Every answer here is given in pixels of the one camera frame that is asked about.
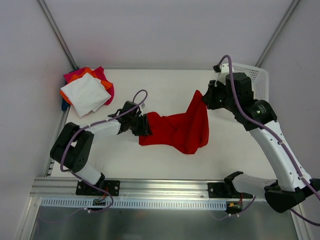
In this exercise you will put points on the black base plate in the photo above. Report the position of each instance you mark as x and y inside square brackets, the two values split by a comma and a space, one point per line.
[222, 190]
[110, 186]

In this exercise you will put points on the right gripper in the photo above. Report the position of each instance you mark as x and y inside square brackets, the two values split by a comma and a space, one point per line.
[210, 97]

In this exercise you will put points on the blue folded t shirt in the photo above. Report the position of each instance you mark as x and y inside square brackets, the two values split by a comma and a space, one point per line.
[64, 105]

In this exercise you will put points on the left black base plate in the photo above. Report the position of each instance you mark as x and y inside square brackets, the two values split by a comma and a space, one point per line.
[110, 186]

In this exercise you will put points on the red t shirt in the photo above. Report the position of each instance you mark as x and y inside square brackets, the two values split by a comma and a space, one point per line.
[186, 132]

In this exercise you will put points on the white plastic basket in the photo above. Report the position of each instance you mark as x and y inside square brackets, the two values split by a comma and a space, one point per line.
[259, 78]

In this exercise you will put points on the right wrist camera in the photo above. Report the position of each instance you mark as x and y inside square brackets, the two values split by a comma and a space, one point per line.
[217, 68]

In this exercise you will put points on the aluminium mounting rail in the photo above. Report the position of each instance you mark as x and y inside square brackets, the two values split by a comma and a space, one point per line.
[158, 189]

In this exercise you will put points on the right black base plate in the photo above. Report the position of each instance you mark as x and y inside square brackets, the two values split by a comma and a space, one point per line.
[222, 190]

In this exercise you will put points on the pink folded t shirt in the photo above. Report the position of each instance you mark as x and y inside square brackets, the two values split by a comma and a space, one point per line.
[96, 73]

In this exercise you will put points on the white slotted cable duct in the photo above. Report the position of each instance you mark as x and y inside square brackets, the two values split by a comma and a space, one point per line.
[158, 204]

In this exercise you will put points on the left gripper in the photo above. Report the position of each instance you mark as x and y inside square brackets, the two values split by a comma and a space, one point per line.
[143, 124]

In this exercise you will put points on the right metal frame post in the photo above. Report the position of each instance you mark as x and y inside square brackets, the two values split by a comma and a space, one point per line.
[294, 4]

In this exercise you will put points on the metal frame post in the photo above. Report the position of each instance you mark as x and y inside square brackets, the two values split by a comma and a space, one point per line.
[57, 33]
[294, 4]

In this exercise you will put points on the white folded t shirt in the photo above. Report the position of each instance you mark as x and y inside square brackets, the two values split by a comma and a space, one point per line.
[85, 94]

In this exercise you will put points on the left metal frame post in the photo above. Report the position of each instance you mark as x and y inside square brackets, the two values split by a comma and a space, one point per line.
[57, 33]

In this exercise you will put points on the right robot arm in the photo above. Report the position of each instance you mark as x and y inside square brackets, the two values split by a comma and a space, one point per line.
[292, 184]

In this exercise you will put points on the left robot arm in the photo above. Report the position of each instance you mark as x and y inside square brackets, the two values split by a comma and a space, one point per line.
[73, 145]

